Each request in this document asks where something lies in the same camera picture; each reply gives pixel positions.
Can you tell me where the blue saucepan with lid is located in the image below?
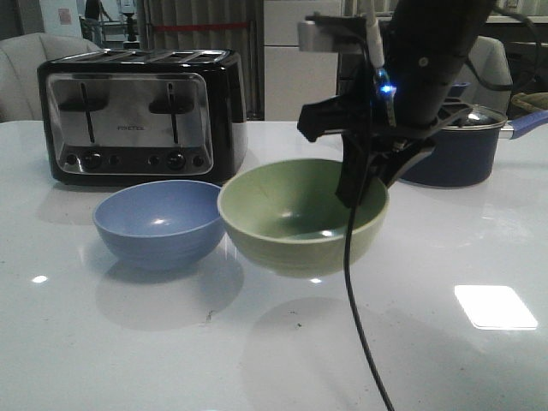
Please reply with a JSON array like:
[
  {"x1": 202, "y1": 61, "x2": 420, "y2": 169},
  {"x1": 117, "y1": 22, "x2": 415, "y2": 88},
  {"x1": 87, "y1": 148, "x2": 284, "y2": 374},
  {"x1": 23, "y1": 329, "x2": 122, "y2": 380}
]
[{"x1": 401, "y1": 92, "x2": 547, "y2": 188}]

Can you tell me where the black and chrome toaster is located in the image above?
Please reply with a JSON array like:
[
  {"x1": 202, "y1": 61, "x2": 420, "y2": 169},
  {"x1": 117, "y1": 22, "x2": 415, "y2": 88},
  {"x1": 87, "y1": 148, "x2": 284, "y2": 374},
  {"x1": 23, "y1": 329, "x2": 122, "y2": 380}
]
[{"x1": 38, "y1": 50, "x2": 247, "y2": 186}]

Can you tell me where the beige armchair right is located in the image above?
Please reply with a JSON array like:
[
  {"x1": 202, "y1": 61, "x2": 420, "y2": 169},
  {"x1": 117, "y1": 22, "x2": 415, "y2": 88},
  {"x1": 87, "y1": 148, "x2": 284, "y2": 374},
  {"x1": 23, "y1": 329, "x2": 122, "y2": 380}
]
[{"x1": 456, "y1": 36, "x2": 513, "y2": 114}]

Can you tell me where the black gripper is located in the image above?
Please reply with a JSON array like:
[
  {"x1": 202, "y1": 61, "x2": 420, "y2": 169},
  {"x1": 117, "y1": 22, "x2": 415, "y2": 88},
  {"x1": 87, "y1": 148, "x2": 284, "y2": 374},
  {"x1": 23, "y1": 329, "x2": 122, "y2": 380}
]
[{"x1": 297, "y1": 95, "x2": 471, "y2": 208}]

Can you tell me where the blue bowl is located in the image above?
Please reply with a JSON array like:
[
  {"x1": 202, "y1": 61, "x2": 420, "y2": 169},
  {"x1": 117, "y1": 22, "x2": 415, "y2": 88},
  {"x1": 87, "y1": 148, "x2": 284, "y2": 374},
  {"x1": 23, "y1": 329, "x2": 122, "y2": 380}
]
[{"x1": 92, "y1": 180, "x2": 224, "y2": 271}]

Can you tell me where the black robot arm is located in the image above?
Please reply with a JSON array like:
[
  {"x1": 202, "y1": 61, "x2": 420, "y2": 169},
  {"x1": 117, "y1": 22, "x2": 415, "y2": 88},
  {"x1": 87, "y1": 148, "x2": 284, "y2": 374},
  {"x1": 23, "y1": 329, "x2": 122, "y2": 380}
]
[{"x1": 297, "y1": 1, "x2": 494, "y2": 208}]

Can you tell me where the red barrier belt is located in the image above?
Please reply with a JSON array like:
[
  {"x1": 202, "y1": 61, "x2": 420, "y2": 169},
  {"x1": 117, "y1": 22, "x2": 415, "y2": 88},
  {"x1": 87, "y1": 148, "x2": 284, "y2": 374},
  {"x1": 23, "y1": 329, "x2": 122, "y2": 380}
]
[{"x1": 152, "y1": 21, "x2": 249, "y2": 33}]

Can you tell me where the green bowl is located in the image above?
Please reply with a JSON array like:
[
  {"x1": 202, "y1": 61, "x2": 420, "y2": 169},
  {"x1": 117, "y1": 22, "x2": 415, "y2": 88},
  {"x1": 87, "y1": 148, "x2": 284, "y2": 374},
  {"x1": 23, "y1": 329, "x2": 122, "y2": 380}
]
[{"x1": 217, "y1": 158, "x2": 390, "y2": 277}]

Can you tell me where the beige armchair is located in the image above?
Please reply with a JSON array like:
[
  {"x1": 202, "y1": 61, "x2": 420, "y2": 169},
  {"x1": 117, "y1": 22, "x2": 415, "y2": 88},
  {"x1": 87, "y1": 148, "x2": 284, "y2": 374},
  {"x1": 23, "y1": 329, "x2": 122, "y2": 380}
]
[
  {"x1": 456, "y1": 36, "x2": 513, "y2": 114},
  {"x1": 1, "y1": 33, "x2": 99, "y2": 122}
]

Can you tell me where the person in black clothes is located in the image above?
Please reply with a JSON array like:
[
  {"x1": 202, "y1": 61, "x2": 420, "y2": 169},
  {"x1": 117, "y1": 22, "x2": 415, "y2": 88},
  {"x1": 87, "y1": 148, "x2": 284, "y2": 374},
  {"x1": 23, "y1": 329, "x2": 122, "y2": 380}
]
[{"x1": 84, "y1": 0, "x2": 112, "y2": 23}]

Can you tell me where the black cable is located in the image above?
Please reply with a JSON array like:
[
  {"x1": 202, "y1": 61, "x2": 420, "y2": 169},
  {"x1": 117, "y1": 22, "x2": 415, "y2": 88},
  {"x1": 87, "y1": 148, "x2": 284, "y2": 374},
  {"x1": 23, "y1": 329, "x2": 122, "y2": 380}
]
[{"x1": 342, "y1": 188, "x2": 397, "y2": 411}]

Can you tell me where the white cabinet column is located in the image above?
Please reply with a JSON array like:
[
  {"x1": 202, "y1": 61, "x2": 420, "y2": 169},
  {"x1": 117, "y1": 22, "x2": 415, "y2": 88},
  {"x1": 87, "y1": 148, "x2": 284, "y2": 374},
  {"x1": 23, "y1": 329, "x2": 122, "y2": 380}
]
[{"x1": 264, "y1": 1, "x2": 342, "y2": 121}]

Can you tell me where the beige armchair left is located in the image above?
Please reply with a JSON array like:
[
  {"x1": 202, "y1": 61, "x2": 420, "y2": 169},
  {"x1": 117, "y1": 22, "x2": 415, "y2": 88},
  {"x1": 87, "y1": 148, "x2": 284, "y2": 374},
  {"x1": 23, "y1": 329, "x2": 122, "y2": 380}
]
[{"x1": 1, "y1": 33, "x2": 99, "y2": 122}]

